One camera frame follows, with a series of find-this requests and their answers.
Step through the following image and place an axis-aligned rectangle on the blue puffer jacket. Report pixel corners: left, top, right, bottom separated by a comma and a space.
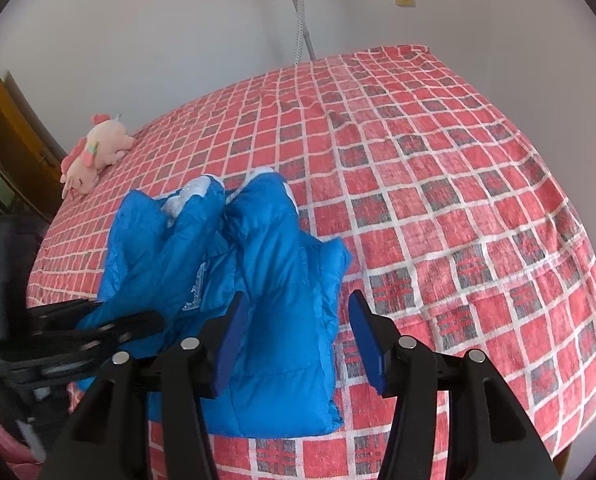
81, 167, 351, 439

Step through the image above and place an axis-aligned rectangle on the pink knit sleeve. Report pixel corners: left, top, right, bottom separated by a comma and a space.
0, 422, 42, 480

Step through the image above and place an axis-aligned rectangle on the wooden wardrobe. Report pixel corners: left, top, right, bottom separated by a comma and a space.
0, 78, 61, 223

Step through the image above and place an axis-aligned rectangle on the red plaid bed sheet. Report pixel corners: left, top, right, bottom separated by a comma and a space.
28, 46, 596, 454

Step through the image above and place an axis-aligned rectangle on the pink plush unicorn toy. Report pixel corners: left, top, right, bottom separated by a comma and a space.
60, 114, 135, 200

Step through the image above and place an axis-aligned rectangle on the metal pole stand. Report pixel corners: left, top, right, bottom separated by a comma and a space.
291, 0, 316, 65

